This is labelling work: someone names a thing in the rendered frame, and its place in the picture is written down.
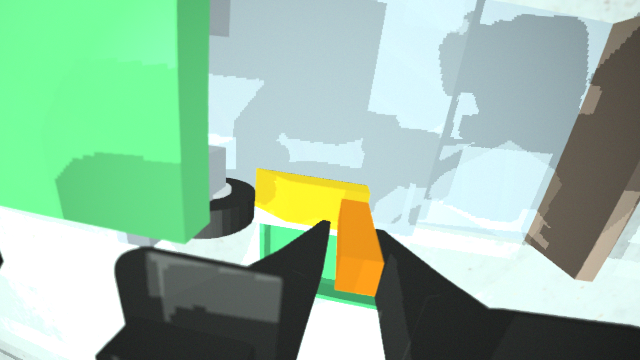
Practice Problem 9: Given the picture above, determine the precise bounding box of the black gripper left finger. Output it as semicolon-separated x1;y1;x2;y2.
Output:
113;220;331;360

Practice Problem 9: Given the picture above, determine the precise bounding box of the yellow wheel chock with orange handle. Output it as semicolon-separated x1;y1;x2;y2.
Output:
255;168;384;296

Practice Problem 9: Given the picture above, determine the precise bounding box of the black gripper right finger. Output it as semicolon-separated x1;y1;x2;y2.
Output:
374;229;640;360

